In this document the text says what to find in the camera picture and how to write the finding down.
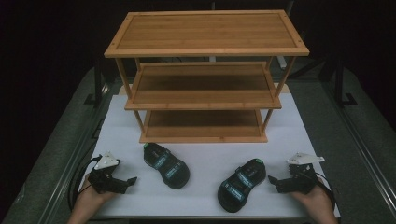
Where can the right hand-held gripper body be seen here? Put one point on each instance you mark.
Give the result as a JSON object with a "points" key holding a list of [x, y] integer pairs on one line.
{"points": [[303, 177]]}

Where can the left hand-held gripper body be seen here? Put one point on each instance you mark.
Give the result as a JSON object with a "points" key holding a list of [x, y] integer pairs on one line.
{"points": [[106, 180]]}

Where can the three-tier wooden shoe rack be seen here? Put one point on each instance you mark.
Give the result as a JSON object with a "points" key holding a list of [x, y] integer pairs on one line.
{"points": [[205, 31]]}

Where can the person's left hand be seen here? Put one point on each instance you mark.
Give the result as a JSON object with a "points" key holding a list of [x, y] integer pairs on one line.
{"points": [[88, 202]]}

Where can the person's right hand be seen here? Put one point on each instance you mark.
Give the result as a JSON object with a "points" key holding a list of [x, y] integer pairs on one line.
{"points": [[317, 202]]}

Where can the black metal stand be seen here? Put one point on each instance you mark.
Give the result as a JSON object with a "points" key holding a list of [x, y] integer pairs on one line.
{"points": [[339, 84], [98, 84]]}

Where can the white stand leg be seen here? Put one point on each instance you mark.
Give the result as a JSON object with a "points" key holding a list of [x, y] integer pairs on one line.
{"points": [[281, 62]]}

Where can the metal table rail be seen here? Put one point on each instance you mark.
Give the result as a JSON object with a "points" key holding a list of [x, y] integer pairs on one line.
{"points": [[62, 186], [365, 155]]}

